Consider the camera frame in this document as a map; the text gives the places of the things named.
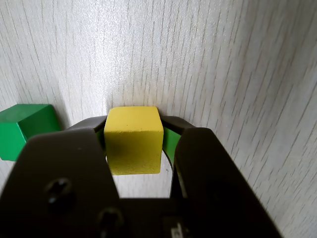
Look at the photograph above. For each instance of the green wooden cube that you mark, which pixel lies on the green wooden cube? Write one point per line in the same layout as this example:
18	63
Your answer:
15	129

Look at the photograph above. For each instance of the yellow wooden cube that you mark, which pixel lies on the yellow wooden cube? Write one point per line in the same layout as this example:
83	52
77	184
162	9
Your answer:
133	138

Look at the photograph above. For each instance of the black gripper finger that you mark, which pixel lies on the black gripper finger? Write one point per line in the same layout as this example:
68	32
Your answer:
57	173
210	178

